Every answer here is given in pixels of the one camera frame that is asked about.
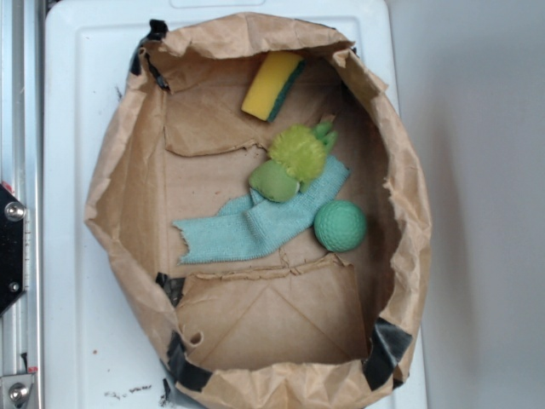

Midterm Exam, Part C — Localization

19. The green dimpled ball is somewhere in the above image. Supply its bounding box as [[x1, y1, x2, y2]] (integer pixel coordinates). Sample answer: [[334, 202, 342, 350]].
[[313, 200, 367, 252]]

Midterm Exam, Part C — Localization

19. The brown paper bag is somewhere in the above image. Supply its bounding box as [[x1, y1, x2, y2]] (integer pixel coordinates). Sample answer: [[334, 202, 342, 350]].
[[85, 13, 432, 408]]

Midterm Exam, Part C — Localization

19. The light blue cloth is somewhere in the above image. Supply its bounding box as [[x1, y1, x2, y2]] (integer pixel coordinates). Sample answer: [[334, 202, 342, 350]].
[[173, 155, 350, 264]]

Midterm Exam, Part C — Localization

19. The green plush toy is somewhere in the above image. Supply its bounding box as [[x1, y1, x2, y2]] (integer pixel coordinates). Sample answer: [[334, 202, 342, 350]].
[[249, 121, 338, 203]]

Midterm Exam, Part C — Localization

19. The yellow green sponge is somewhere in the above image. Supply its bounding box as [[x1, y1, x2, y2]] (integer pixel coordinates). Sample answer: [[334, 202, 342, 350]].
[[241, 51, 306, 122]]

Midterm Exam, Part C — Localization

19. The black corner bracket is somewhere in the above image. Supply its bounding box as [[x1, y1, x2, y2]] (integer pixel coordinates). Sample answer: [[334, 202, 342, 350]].
[[0, 181, 27, 316]]

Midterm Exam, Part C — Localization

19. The aluminium frame rail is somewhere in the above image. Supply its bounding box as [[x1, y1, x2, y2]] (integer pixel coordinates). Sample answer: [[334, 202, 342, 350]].
[[1, 1, 45, 408]]

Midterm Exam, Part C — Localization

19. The silver corner bracket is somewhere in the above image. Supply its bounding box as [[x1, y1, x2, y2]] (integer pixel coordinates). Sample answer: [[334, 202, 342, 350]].
[[0, 374, 37, 409]]

